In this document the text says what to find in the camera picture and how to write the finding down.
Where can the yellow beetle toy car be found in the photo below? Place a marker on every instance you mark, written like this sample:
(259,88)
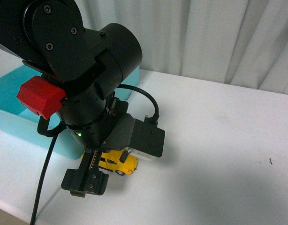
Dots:
(119,162)

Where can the turquoise plastic storage box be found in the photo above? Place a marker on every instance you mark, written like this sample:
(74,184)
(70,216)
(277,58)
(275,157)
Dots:
(17,120)

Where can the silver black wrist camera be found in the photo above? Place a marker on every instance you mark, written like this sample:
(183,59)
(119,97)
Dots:
(147,141)

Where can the red block on arm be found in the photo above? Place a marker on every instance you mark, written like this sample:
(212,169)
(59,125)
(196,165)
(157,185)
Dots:
(41,97)

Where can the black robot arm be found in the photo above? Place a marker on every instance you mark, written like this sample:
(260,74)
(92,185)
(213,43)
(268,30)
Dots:
(80,70)

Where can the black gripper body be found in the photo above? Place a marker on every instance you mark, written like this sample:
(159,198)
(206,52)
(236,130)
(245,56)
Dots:
(111,140)

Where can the grey pleated curtain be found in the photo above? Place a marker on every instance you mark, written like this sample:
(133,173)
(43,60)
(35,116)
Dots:
(236,42)

